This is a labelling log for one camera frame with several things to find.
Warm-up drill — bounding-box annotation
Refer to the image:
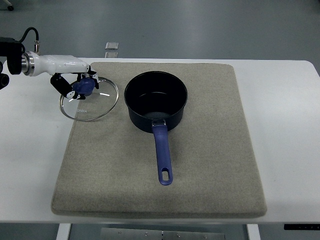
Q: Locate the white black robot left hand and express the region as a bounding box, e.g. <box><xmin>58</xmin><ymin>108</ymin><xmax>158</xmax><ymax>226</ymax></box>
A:
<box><xmin>21</xmin><ymin>51</ymin><xmax>100</xmax><ymax>100</ymax></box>

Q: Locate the glass pot lid blue knob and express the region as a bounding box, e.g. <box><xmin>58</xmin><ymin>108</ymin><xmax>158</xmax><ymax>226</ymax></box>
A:
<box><xmin>59</xmin><ymin>77</ymin><xmax>119</xmax><ymax>122</ymax></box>

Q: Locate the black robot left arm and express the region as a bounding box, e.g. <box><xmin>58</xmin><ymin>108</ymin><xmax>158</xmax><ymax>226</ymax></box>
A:
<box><xmin>0</xmin><ymin>26</ymin><xmax>40</xmax><ymax>75</ymax></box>

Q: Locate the chair caster wheel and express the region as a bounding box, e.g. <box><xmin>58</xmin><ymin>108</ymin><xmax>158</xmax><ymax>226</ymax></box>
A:
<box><xmin>2</xmin><ymin>0</ymin><xmax>14</xmax><ymax>12</ymax></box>

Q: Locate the beige fabric mat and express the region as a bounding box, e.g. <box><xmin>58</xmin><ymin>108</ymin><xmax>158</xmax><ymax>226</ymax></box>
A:
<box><xmin>51</xmin><ymin>62</ymin><xmax>267</xmax><ymax>219</ymax></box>

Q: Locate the white left table leg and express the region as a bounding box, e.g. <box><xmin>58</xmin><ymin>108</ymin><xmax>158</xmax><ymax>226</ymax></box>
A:
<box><xmin>56</xmin><ymin>223</ymin><xmax>72</xmax><ymax>240</ymax></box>

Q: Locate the white table leg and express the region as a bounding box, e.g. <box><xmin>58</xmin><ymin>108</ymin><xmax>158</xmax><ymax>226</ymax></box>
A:
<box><xmin>246</xmin><ymin>224</ymin><xmax>261</xmax><ymax>240</ymax></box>
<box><xmin>56</xmin><ymin>223</ymin><xmax>72</xmax><ymax>240</ymax></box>

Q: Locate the white right table leg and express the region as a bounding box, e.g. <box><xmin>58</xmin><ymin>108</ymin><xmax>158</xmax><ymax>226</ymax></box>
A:
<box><xmin>246</xmin><ymin>224</ymin><xmax>261</xmax><ymax>240</ymax></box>

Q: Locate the black table control panel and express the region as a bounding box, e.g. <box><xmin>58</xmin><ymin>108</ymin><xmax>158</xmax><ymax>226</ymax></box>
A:
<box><xmin>283</xmin><ymin>223</ymin><xmax>320</xmax><ymax>231</ymax></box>

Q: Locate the dark blue saucepan blue handle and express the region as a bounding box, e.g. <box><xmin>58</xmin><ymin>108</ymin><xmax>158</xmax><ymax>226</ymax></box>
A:
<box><xmin>124</xmin><ymin>71</ymin><xmax>188</xmax><ymax>186</ymax></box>

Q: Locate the grey metal base plate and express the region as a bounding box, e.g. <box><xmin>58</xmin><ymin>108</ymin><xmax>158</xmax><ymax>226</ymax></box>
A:
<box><xmin>100</xmin><ymin>227</ymin><xmax>226</xmax><ymax>240</ymax></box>

